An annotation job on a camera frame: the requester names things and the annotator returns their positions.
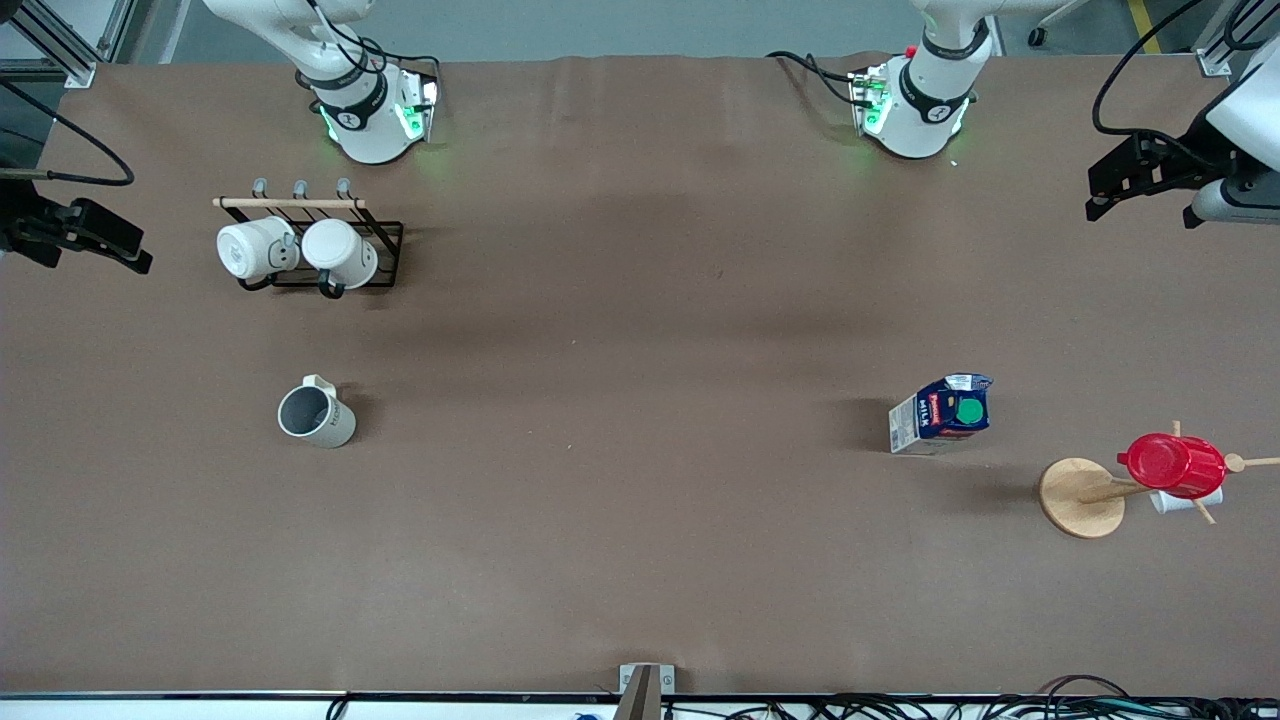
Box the white chair leg with caster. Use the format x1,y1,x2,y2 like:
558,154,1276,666
1027,0,1093,49

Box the black left arm base cable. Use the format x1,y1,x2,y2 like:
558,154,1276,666
766,49,865,108

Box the aluminium frame profile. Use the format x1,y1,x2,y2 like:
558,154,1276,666
0,0,136,89
1196,0,1269,79

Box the small white cup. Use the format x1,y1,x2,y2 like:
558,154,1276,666
1149,485,1226,517

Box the white mug with face print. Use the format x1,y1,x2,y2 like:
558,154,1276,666
216,215,302,293

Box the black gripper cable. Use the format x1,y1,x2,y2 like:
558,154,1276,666
0,78,137,189
1090,0,1213,141

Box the black wire mug rack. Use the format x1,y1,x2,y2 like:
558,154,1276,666
212,177,406,300

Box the grey metal camera bracket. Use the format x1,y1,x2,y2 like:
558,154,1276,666
612,662,677,720

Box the black right arm base cable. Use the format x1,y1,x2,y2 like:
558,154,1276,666
298,0,443,91

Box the black arm base cable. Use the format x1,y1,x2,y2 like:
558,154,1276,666
298,0,443,91
766,49,865,108

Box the grey ribbed mug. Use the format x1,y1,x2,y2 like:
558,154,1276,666
277,374,358,450

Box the plain white mug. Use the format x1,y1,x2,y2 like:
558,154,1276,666
301,218,381,300

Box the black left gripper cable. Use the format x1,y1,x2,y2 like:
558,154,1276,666
1090,0,1213,141

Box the blue milk carton green cap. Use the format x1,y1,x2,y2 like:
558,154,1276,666
888,373,995,457

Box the black cable bundle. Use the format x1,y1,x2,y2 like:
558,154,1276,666
700,674,1280,720

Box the red cup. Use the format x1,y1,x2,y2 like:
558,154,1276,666
1117,432,1229,500

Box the wooden mug tree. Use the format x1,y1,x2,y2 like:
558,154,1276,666
1038,420,1280,541

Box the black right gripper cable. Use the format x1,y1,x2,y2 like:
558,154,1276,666
0,78,137,189

